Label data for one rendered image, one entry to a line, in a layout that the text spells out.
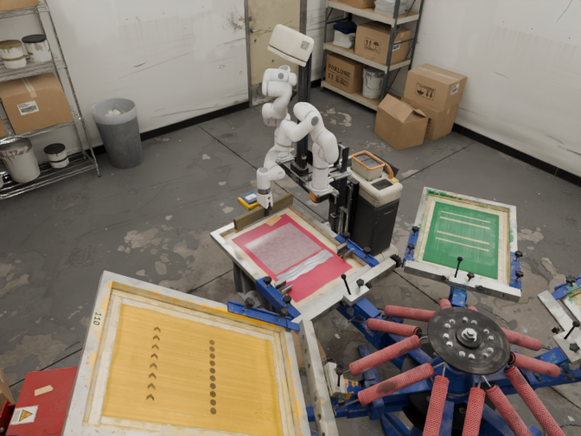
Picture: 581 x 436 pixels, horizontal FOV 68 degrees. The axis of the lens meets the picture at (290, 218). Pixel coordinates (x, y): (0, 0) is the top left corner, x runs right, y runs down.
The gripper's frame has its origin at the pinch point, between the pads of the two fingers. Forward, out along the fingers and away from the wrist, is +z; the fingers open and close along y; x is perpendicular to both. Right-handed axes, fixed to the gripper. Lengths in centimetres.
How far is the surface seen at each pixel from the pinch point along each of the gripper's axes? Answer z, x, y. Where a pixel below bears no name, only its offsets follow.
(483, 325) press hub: -20, -10, -130
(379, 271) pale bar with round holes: 6, -22, -71
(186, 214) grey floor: 110, -16, 158
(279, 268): 14.7, 12.6, -30.7
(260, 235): 14.8, 4.9, -2.1
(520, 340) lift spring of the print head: -7, -27, -141
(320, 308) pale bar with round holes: 6, 19, -70
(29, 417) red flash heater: -1, 139, -46
